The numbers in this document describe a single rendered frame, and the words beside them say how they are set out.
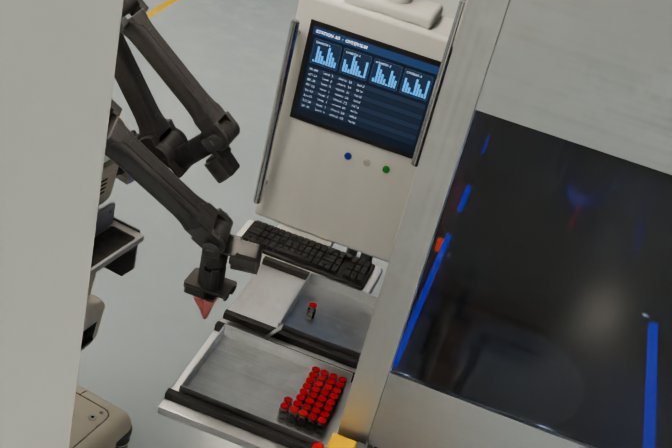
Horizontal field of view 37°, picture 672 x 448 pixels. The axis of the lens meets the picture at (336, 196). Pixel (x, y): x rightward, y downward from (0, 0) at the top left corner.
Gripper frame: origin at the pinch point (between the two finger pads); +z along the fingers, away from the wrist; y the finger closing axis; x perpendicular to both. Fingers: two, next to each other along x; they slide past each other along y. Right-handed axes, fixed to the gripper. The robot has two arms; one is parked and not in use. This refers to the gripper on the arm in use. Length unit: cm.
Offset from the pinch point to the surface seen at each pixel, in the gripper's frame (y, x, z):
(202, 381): 1.4, 0.6, 19.6
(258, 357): 9.4, 15.9, 20.1
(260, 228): -15, 78, 26
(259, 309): 2.3, 34.0, 20.4
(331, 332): 21.9, 35.7, 20.9
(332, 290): 16, 53, 21
